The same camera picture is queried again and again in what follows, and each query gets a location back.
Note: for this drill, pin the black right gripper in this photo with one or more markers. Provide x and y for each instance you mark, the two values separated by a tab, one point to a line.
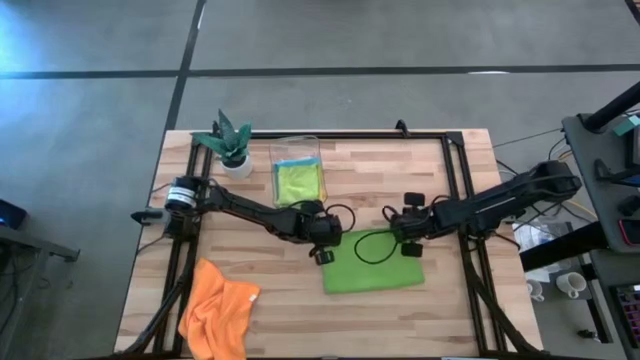
417	225

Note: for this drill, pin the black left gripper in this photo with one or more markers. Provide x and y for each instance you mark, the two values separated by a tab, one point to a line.
320	235

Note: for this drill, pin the green microfiber towel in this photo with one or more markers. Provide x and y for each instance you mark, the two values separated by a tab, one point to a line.
372	275
297	185

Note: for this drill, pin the teal microfiber towel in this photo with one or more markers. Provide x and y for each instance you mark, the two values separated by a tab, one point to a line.
295	162

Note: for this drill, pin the clear plastic bin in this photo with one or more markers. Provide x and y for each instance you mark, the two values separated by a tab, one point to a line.
295	145

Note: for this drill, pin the orange microfiber towel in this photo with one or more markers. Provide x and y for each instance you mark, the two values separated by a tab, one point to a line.
215	315

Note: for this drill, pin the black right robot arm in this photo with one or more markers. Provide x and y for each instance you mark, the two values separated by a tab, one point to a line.
500	205

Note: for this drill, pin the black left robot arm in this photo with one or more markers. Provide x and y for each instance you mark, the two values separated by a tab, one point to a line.
250	210

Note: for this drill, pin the snake plant in white pot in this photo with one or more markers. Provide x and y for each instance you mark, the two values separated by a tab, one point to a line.
235	165

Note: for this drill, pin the white papers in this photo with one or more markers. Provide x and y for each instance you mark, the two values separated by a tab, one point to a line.
532	240

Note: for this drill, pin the white ceramic mug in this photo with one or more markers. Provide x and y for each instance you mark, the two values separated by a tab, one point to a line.
570	284
535	289

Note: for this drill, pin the dark grey side desk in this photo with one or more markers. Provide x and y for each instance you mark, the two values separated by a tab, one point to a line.
590	165

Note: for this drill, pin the black computer mouse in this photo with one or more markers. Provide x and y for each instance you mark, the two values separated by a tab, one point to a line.
630	205

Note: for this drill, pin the phone with red case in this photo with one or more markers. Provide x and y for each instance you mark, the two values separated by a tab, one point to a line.
631	232

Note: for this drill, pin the backlit black keyboard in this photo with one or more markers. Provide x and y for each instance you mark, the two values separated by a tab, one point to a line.
631	310

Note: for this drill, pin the black round pole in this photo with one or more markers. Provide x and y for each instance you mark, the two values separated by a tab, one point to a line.
615	106

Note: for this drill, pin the small teal box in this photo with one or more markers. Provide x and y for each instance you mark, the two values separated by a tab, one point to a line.
627	125

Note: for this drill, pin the dark metal cart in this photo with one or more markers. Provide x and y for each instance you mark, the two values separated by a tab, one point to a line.
30	245

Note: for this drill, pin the black device box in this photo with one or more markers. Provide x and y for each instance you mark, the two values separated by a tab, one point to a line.
11	214

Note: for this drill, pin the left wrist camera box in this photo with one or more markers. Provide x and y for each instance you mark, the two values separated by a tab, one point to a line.
332	231

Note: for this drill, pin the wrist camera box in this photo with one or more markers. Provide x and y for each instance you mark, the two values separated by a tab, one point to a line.
332	231
398	226

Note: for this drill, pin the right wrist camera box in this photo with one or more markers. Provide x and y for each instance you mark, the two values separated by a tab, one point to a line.
398	226

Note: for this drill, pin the black aluminium table frame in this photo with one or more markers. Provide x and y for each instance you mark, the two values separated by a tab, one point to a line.
350	135

